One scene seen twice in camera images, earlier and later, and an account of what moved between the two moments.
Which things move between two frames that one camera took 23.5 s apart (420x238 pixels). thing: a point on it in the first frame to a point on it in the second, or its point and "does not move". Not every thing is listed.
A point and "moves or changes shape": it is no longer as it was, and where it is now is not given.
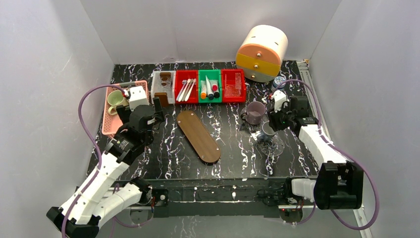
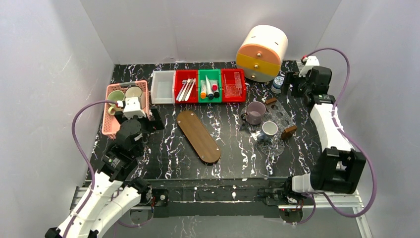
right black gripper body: x=276 y=119 to x=293 y=83
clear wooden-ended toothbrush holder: x=163 y=86 moves or changes shape
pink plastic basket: x=112 y=124 does not move
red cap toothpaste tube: x=214 y=85 does not move
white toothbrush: x=187 y=90 does not move
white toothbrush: x=183 y=89 does not move
